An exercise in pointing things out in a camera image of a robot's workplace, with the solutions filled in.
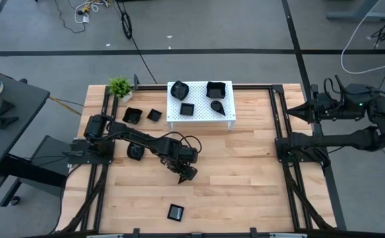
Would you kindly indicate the black triangular bracket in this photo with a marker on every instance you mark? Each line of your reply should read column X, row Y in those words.
column 5, row 107
column 4, row 122

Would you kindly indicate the black side table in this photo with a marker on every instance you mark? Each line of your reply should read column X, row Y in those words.
column 24, row 109

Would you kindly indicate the black wavy square bowl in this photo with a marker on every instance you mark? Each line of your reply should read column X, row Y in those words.
column 132, row 115
column 216, row 90

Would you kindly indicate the grey desk base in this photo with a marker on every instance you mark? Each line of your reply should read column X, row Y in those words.
column 358, row 15

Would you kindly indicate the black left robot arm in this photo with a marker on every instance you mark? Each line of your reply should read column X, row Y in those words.
column 136, row 137

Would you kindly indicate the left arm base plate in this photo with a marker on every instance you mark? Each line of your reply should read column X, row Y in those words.
column 90, row 158

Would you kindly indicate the black caster wheel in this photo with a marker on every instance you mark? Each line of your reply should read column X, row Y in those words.
column 14, row 200

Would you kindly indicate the black small square plate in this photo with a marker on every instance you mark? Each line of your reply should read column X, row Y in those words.
column 187, row 109
column 154, row 115
column 175, row 212

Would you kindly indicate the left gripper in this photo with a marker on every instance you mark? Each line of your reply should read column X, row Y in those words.
column 182, row 168

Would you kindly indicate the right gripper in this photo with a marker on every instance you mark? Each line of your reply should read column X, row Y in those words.
column 328, row 107

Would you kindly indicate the black controller box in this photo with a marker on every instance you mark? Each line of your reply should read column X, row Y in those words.
column 52, row 155

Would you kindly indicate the small potted green plant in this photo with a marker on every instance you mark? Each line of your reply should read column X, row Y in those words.
column 120, row 87

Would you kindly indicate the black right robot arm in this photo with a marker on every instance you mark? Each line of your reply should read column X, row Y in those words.
column 338, row 140

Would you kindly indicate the black teardrop plate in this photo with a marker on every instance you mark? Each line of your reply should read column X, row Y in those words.
column 181, row 180
column 216, row 105

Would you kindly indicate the black leaf-shaped plate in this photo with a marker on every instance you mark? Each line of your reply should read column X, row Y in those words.
column 179, row 90
column 135, row 152

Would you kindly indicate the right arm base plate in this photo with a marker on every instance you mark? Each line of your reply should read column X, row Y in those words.
column 280, row 155

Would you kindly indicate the white perforated shelf rack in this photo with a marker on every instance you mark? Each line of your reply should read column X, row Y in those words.
column 197, row 96

